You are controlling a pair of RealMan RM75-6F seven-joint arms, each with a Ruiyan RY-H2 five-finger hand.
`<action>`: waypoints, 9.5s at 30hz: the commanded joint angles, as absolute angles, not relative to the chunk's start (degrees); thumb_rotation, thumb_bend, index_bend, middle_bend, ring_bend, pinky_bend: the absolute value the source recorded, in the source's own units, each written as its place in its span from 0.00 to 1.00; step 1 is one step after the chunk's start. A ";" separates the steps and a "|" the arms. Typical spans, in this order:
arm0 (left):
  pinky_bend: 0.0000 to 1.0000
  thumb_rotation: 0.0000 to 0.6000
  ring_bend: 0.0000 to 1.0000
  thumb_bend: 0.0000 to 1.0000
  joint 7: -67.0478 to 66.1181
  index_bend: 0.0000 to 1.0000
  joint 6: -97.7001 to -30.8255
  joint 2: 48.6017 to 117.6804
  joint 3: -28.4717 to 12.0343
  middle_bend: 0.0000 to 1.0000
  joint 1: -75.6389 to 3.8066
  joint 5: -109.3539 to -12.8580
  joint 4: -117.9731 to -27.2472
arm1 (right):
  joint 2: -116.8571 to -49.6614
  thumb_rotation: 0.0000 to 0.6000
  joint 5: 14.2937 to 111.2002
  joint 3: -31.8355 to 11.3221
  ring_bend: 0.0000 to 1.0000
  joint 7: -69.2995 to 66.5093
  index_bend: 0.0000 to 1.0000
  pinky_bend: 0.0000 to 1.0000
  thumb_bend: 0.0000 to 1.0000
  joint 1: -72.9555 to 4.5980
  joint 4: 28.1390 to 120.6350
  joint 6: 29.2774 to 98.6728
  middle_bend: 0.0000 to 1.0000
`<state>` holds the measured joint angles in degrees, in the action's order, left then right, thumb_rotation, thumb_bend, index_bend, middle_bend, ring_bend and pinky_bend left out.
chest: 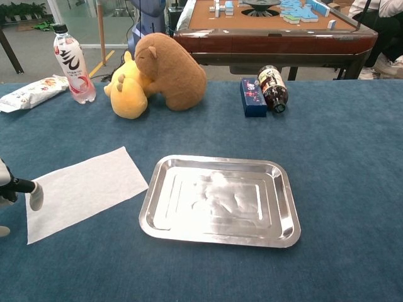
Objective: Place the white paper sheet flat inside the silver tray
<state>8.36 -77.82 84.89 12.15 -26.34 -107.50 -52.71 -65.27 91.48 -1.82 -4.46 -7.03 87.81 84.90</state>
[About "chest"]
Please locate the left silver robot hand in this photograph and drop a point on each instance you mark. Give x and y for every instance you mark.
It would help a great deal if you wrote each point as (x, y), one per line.
(35, 198)

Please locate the white paper sheet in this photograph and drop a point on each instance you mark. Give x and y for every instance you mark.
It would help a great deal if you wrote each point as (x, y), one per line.
(85, 188)

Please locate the silver metal tray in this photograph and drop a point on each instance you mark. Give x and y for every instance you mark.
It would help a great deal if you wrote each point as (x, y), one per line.
(220, 204)

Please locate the white snack bag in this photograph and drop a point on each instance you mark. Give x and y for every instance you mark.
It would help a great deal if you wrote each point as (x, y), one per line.
(31, 92)

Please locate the yellow plush toy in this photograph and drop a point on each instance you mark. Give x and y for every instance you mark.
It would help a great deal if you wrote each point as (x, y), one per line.
(129, 97)

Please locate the clear bottle pink label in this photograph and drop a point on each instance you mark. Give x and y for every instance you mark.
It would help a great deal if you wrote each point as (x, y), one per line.
(74, 66)

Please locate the black slanted table leg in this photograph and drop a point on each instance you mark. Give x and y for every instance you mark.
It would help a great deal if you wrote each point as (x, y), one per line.
(11, 52)

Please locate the brown capybara plush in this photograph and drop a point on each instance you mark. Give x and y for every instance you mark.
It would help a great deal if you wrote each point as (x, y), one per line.
(173, 72)

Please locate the green potted plants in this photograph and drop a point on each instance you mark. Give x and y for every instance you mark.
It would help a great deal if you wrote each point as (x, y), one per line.
(22, 11)

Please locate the blue machine base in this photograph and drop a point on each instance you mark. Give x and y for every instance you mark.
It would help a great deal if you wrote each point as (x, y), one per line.
(148, 19)

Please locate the dark blue rectangular box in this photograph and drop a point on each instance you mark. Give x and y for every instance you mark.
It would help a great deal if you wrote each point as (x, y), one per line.
(253, 99)

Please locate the dark brown drink bottle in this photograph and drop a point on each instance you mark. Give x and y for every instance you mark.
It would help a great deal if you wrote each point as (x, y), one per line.
(274, 89)

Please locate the brown mahjong table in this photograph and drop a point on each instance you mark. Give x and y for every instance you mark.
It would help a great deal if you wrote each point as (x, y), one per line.
(270, 44)

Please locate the blue felt table cover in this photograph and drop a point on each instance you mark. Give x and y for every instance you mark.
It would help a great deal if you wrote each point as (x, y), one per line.
(330, 157)

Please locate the blue mahjong tile pile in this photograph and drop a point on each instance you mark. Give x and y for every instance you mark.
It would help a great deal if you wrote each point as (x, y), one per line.
(299, 12)

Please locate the white blue mahjong tile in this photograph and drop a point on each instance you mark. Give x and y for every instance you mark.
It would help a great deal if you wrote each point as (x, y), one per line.
(331, 24)

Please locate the seated person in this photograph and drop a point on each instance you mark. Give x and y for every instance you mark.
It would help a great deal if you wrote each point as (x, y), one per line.
(390, 37)

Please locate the wooden post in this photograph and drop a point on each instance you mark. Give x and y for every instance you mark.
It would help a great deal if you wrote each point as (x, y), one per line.
(101, 34)

